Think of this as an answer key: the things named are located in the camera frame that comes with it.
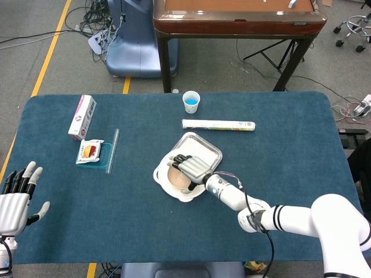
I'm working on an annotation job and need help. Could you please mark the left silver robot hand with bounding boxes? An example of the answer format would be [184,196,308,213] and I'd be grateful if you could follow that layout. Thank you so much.
[0,161,50,237]

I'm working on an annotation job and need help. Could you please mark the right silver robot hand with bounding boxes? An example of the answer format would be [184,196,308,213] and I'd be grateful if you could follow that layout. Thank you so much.
[167,153,214,192]

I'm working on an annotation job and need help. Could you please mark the beige bowl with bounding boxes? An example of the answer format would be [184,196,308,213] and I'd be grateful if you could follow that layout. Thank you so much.
[167,162,197,191]

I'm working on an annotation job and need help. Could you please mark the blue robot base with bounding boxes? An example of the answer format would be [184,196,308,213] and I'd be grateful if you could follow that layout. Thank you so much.
[106,0,179,78]

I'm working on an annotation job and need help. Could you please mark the square stainless steel tray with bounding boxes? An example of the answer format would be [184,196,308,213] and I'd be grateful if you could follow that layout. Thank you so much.
[153,131,223,202]

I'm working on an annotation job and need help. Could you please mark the white round plate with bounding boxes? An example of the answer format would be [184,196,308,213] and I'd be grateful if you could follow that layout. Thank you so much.
[152,152,206,203]

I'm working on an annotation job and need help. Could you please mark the plastic wrap roll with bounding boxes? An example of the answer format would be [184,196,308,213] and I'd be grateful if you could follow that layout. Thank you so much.
[181,119,256,132]

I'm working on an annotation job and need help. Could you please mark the white paper cup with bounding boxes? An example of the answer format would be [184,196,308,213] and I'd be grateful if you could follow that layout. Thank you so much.
[182,90,201,114]

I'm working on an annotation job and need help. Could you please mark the blue table cloth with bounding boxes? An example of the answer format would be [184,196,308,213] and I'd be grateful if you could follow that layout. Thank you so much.
[0,91,365,265]

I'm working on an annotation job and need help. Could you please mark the white snack packet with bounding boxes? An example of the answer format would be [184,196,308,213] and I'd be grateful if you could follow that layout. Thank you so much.
[75,138,105,165]

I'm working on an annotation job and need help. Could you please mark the pink white toothpaste box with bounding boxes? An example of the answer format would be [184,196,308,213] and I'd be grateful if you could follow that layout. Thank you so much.
[68,94,97,141]

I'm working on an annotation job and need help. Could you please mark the brown mahjong table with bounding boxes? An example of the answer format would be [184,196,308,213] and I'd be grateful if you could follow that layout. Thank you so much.
[152,0,328,93]

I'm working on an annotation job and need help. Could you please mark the black floor stand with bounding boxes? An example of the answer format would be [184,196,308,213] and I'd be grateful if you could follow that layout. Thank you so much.
[339,129,369,149]

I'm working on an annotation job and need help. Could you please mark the white power strip with plugs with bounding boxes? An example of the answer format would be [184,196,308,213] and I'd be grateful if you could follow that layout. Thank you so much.
[353,94,371,117]

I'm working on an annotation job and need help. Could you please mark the office chair wheel base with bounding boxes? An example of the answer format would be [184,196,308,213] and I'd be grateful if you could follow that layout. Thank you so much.
[333,14,371,53]

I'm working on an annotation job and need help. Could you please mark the grey blue robot pedestal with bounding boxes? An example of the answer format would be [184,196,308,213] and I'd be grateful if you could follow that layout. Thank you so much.
[120,262,247,278]

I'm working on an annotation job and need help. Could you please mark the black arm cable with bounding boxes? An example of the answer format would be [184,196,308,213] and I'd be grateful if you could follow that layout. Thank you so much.
[237,173,275,278]

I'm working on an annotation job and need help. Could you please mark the tangle of floor cables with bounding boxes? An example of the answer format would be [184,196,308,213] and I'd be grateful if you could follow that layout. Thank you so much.
[65,0,122,63]

